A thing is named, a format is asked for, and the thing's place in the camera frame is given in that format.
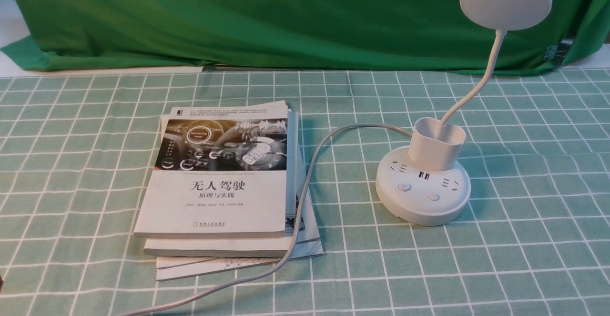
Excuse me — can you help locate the white desk lamp with sockets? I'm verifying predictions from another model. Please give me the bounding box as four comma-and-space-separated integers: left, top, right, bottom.
376, 0, 553, 226

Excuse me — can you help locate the top book white cover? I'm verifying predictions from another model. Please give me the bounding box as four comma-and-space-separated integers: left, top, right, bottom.
134, 100, 290, 238

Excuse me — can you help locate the bottom thin white booklet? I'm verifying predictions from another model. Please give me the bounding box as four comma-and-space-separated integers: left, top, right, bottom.
155, 240, 323, 281

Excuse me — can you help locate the green backdrop cloth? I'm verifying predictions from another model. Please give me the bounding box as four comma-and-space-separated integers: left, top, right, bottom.
0, 0, 610, 76

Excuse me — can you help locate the green checkered tablecloth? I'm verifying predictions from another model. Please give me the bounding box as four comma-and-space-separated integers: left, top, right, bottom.
0, 68, 610, 316

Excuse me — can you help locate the black metal binder clip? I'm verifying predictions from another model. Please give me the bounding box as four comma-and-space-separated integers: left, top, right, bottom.
543, 39, 573, 69

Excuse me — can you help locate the white lamp power cable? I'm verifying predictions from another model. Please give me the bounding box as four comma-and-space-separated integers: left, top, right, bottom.
116, 123, 413, 316

